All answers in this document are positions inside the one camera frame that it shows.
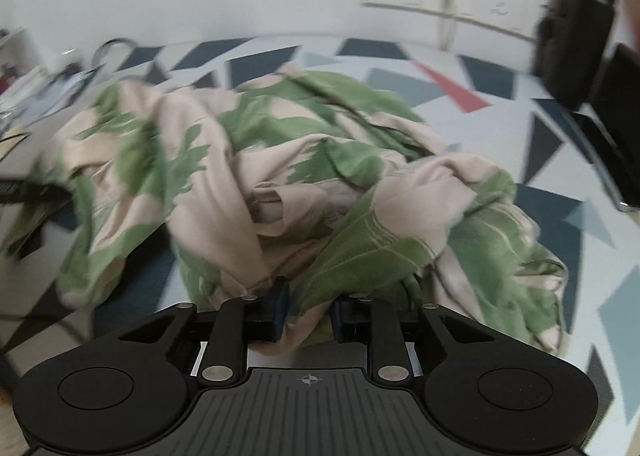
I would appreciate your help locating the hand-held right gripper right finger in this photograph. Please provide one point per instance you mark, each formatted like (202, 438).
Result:
(342, 318)

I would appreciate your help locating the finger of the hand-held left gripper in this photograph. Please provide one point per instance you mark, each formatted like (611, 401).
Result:
(40, 193)

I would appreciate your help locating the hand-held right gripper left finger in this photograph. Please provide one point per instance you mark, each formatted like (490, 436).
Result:
(280, 308)

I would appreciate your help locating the beige green leaf print shirt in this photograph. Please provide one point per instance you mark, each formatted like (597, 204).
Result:
(225, 161)

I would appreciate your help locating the geometric print mat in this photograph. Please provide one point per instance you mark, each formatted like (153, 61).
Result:
(500, 136)

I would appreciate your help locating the black flat device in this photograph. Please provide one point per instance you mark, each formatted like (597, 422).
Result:
(620, 101)

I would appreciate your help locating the black bottle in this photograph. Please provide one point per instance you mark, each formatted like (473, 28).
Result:
(575, 46)

